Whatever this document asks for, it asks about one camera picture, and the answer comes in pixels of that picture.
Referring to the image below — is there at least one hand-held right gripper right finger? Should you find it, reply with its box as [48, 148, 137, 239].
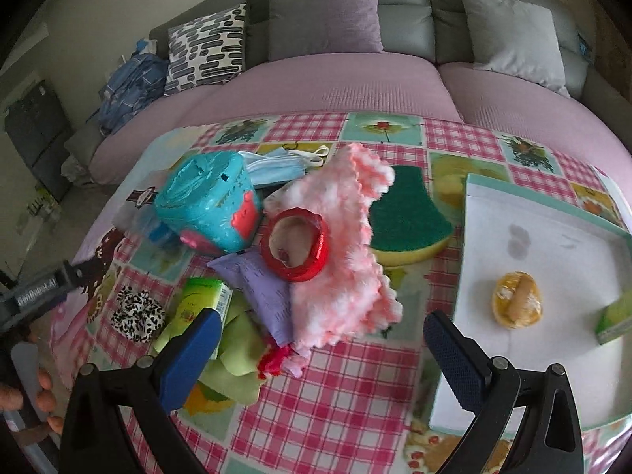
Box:
[423, 310, 586, 474]

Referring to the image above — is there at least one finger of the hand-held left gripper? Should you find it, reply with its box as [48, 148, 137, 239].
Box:
[69, 256, 109, 283]

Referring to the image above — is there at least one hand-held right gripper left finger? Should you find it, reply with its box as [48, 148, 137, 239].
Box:
[59, 307, 223, 474]

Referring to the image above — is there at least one light green cloth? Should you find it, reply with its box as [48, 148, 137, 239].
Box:
[153, 301, 277, 406]

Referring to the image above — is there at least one green tissue pack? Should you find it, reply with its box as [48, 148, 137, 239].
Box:
[165, 277, 234, 361]
[595, 296, 632, 346]

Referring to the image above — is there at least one leopard print scrunchie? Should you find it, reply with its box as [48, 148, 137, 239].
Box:
[109, 286, 167, 344]

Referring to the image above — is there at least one purple cloth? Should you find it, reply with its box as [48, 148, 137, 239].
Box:
[206, 249, 297, 349]

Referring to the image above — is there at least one pink fluffy cloth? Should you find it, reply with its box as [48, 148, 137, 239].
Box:
[264, 142, 403, 356]

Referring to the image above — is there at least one white tray with teal rim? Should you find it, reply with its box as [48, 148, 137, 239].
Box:
[429, 173, 632, 433]

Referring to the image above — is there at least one red tape roll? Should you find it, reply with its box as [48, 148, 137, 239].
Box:
[260, 207, 331, 282]

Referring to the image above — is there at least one person's left hand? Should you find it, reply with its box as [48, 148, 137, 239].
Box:
[0, 331, 67, 448]

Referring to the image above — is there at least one clear plastic packet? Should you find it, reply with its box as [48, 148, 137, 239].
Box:
[113, 170, 179, 252]

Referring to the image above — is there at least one red frilly scrunchie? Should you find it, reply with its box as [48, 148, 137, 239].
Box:
[257, 343, 298, 381]

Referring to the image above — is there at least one yellow wrapped pouch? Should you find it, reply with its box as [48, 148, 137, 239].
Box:
[491, 271, 544, 329]

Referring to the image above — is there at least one pink checked tablecloth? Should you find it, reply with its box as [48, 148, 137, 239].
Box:
[49, 111, 632, 474]

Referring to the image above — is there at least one teal wet wipes pack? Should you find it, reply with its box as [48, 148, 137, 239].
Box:
[154, 152, 263, 252]

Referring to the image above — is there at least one black cabinet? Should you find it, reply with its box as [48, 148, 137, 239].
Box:
[2, 79, 75, 203]

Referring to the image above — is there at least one green and yellow sponge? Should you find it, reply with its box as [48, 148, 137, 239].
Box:
[368, 165, 454, 267]

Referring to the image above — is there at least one blue clothing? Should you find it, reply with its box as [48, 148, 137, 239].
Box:
[91, 39, 169, 135]

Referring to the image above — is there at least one blue face mask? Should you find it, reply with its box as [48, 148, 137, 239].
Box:
[239, 145, 331, 191]

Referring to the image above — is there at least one black and white patterned cushion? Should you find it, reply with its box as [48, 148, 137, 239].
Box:
[165, 4, 248, 96]

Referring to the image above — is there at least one pink sofa seat cover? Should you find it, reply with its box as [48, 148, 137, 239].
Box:
[438, 60, 632, 171]
[89, 52, 465, 186]

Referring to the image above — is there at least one grey cushion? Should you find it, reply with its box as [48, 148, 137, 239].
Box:
[454, 0, 572, 98]

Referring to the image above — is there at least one grey sofa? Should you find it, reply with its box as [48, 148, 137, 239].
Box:
[64, 0, 632, 188]

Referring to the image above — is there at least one purple cushion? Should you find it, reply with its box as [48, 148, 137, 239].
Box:
[267, 0, 386, 62]

